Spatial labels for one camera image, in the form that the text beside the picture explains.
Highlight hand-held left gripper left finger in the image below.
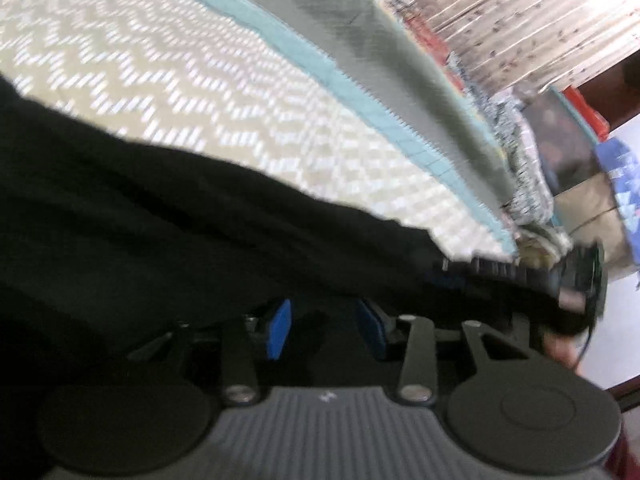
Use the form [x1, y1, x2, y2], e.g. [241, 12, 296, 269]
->
[127, 299, 293, 407]

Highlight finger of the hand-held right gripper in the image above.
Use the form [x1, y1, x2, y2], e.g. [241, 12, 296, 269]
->
[432, 256, 556, 293]

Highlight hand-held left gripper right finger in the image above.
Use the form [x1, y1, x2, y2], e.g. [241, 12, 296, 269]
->
[352, 299, 531, 405]

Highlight black pants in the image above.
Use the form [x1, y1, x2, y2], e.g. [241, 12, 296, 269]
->
[0, 75, 576, 480]

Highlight person's right hand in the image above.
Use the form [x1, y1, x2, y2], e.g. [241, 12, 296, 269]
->
[544, 335, 583, 373]

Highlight olive crumpled clothes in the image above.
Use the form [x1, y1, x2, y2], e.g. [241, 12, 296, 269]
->
[514, 220, 577, 267]

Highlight blue white floral blanket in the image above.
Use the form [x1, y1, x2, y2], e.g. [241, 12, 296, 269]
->
[470, 89, 557, 227]

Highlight red floral patchwork quilt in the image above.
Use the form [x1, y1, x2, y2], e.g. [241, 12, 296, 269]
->
[320, 0, 483, 108]

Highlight printed patterned bedspread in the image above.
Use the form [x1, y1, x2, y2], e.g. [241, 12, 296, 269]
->
[0, 0, 522, 261]

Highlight beige leaf print curtain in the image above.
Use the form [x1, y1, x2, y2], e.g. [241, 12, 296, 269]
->
[390, 0, 640, 97]

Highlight black cable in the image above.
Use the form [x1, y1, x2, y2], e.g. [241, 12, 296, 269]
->
[574, 305, 603, 377]

